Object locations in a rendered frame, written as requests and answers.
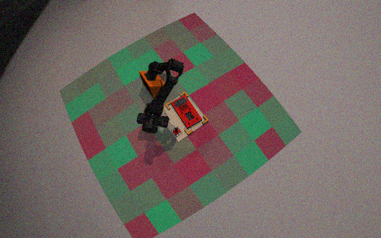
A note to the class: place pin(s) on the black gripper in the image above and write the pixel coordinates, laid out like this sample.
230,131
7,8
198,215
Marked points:
162,121

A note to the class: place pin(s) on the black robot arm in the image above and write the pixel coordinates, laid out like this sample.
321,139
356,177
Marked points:
156,106

